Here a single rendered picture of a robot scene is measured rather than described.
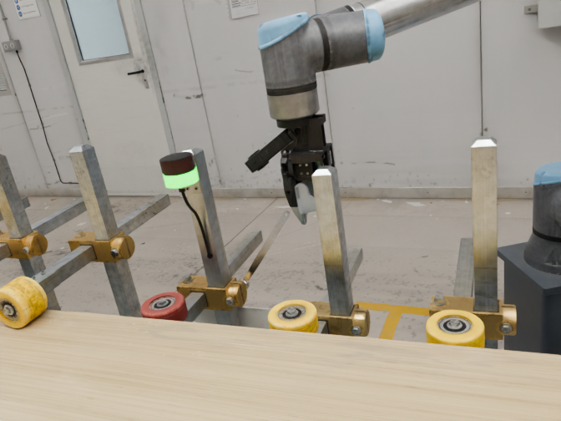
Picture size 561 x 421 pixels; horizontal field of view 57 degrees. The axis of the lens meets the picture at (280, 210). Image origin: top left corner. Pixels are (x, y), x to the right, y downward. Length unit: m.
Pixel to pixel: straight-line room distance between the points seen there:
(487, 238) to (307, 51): 0.42
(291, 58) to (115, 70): 3.74
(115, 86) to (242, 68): 1.21
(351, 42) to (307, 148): 0.20
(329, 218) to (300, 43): 0.29
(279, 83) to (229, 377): 0.48
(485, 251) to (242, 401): 0.43
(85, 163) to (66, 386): 0.45
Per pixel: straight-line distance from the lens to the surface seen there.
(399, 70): 3.53
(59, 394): 0.85
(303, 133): 0.94
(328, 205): 0.88
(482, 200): 0.84
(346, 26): 0.93
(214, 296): 1.06
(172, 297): 0.99
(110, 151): 4.86
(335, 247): 0.91
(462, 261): 1.10
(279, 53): 0.90
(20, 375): 0.94
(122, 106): 4.63
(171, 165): 0.91
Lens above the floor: 1.36
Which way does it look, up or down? 21 degrees down
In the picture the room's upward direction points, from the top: 10 degrees counter-clockwise
